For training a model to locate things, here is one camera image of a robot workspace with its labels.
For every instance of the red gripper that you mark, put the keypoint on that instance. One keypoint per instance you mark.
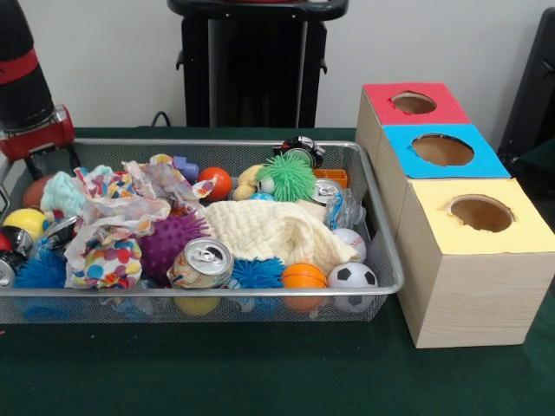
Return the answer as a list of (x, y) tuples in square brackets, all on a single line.
[(39, 140)]

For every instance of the light teal knitted cloth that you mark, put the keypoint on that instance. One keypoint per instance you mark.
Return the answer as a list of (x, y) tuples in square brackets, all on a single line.
[(61, 192)]

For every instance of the dark red ball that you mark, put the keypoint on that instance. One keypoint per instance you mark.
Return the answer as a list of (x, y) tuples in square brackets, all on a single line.
[(35, 192)]

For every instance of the colourful patterned cloth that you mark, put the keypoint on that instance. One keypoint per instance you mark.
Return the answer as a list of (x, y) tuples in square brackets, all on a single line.
[(113, 217)]

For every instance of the purple spiky ball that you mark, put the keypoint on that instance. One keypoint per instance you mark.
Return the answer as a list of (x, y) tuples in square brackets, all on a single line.
[(169, 244)]

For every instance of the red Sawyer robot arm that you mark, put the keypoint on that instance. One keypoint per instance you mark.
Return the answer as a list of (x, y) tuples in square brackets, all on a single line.
[(22, 61)]

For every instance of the clear mesh bin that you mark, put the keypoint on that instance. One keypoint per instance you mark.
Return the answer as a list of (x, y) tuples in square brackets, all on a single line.
[(390, 260)]

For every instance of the wooden box with three holes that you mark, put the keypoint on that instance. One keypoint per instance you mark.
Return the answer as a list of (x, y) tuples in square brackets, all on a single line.
[(468, 295)]

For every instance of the yellow ball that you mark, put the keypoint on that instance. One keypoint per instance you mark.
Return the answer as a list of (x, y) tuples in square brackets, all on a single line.
[(24, 223)]

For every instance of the black silver drink can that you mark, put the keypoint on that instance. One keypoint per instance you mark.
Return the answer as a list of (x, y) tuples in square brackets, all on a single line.
[(59, 232)]

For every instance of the crushed black drink can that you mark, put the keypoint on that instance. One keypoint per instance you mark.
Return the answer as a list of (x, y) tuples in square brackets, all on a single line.
[(10, 256)]

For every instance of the blue spiky ball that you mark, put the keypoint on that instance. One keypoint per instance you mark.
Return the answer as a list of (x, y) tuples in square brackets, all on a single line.
[(39, 270)]

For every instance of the purple toy block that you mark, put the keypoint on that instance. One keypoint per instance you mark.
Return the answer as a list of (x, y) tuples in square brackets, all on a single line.
[(185, 167)]

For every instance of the small red ball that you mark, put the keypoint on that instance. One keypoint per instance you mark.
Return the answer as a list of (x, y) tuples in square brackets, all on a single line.
[(215, 183)]

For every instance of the crushed silver can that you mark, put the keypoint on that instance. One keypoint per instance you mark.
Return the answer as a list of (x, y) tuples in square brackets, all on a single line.
[(201, 263)]

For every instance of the green fuzzy toy with eyes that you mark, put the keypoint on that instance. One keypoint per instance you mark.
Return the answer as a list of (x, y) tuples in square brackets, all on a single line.
[(286, 178)]

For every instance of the cream knitted cloth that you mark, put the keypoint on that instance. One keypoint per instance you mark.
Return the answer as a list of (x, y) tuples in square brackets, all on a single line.
[(277, 232)]

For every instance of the small orange basketball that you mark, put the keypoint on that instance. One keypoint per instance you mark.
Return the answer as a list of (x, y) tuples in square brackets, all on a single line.
[(303, 276)]

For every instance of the small soccer ball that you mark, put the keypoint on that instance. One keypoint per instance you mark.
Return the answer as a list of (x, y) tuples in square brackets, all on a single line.
[(352, 277)]

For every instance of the black chair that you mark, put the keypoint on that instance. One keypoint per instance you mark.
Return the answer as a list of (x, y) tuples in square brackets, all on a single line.
[(538, 95)]

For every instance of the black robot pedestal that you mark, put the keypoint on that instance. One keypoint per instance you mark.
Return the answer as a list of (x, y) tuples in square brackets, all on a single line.
[(251, 69)]

